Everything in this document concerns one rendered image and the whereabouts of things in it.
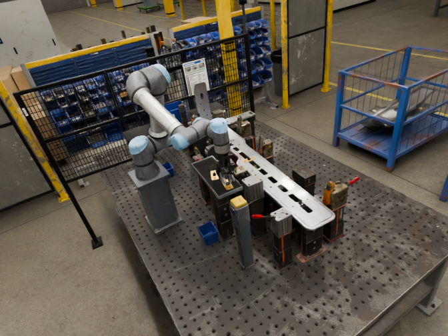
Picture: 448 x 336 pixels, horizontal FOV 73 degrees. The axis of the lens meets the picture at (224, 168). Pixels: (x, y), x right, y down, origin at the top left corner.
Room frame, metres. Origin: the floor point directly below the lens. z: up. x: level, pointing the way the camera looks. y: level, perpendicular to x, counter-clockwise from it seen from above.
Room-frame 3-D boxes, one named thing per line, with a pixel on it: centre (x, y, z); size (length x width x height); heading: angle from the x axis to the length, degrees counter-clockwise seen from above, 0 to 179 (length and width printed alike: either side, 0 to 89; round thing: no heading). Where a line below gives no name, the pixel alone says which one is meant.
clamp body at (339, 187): (1.21, -0.56, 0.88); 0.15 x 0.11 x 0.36; 112
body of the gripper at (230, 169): (1.22, -0.01, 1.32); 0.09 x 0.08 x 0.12; 14
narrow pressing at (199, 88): (2.37, 0.08, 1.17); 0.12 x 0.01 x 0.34; 112
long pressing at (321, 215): (1.67, -0.19, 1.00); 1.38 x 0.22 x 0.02; 22
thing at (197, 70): (2.67, 0.11, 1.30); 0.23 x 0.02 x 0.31; 112
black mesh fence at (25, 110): (2.53, 0.48, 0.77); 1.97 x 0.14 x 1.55; 112
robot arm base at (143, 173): (1.57, 0.46, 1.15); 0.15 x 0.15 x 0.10
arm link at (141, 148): (1.57, 0.46, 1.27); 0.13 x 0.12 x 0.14; 131
